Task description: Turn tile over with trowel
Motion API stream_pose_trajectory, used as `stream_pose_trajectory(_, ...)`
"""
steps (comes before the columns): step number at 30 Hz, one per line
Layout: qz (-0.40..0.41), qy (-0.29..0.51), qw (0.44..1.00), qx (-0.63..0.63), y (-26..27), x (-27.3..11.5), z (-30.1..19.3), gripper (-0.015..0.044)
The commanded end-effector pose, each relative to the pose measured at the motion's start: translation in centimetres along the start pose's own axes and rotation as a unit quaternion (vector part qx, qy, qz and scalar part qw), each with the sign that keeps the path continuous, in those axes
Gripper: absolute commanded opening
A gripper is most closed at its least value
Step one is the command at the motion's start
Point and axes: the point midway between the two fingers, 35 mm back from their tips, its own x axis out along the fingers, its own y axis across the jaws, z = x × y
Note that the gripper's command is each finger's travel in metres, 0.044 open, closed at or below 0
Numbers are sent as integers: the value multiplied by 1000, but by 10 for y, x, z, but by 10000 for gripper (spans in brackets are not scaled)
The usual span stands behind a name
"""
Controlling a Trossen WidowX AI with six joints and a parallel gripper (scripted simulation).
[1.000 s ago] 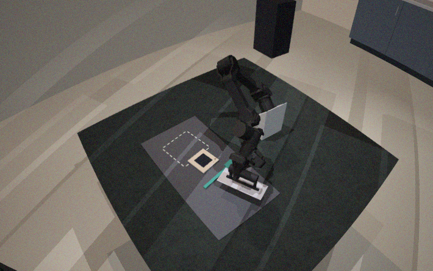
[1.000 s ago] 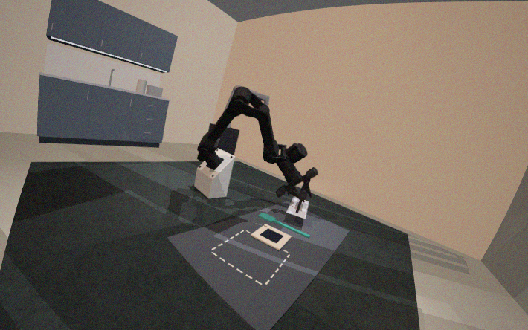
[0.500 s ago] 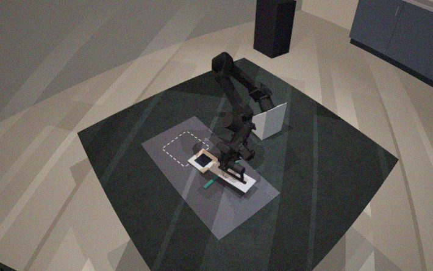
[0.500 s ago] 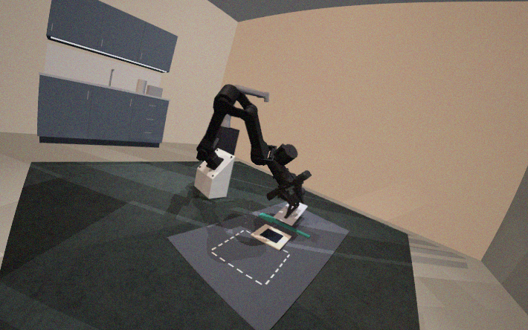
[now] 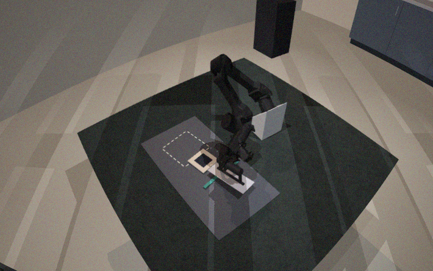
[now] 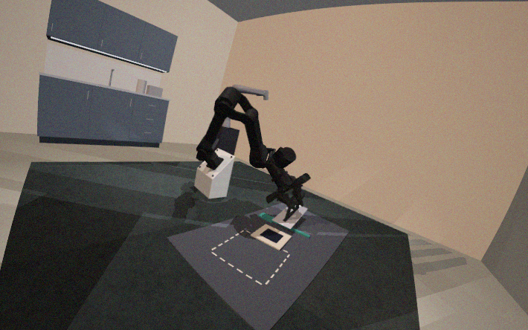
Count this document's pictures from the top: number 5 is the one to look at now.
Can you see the teal flat trowel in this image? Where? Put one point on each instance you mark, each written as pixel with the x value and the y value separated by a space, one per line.
pixel 213 179

